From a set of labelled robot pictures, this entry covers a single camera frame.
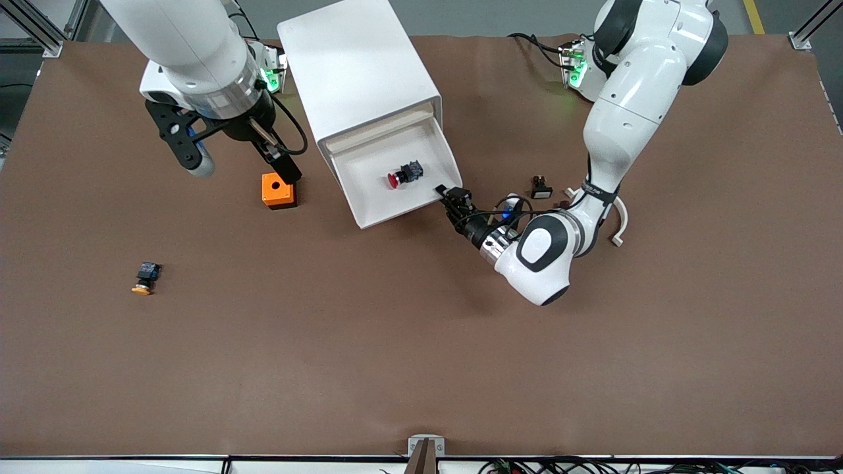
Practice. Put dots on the black right camera bracket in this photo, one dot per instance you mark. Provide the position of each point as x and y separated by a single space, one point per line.
172 141

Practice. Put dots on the grey aluminium frame profile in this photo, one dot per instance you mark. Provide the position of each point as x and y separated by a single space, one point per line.
800 41
53 47

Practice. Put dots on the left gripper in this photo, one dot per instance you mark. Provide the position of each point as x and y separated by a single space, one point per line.
471 227

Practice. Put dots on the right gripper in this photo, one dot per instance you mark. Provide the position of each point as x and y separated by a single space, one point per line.
245 127

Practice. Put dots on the white table edge rail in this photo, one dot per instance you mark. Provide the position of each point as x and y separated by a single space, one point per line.
132 466

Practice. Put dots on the grey metal table bracket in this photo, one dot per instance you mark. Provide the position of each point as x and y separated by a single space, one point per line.
415 447

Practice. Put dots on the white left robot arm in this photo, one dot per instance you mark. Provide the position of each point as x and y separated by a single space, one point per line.
625 118

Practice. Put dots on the red cap push button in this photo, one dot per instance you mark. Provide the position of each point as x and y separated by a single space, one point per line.
409 172

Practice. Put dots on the white cap black switch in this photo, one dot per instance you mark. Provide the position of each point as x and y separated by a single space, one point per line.
541 192

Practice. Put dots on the white plastic drawer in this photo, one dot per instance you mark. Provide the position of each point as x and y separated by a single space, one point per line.
375 201

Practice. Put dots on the brown post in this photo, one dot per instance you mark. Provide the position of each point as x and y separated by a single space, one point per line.
421 462

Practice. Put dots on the orange box with hole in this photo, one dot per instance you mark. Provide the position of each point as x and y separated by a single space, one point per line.
269 195

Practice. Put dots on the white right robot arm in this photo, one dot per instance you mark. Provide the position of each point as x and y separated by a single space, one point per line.
191 46

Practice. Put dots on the orange cap push button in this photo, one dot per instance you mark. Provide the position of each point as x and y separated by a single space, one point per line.
146 273

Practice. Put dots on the white drawer cabinet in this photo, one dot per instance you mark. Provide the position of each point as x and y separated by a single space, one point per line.
342 59

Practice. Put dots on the white curved plastic clamp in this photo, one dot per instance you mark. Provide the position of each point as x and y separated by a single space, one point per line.
622 227

